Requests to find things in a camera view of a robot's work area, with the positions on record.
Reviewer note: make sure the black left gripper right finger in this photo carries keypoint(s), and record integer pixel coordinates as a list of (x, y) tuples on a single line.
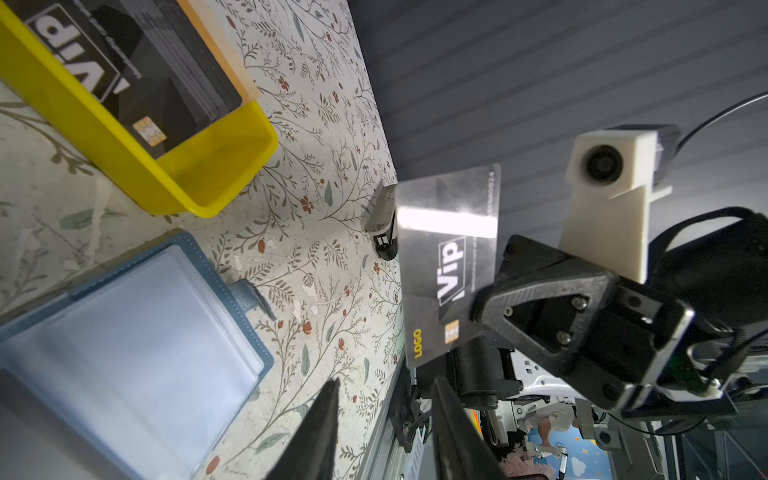
[(459, 451)]

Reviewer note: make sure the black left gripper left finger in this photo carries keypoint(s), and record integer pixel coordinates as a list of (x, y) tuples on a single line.
[(311, 452)]

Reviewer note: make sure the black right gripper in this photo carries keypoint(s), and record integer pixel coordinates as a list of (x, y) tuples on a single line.
[(608, 337)]

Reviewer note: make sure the yellow plastic card tray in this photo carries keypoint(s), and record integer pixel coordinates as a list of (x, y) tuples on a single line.
[(201, 176)]

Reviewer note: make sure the blue leather card holder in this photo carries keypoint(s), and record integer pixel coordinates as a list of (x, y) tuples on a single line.
[(149, 363)]

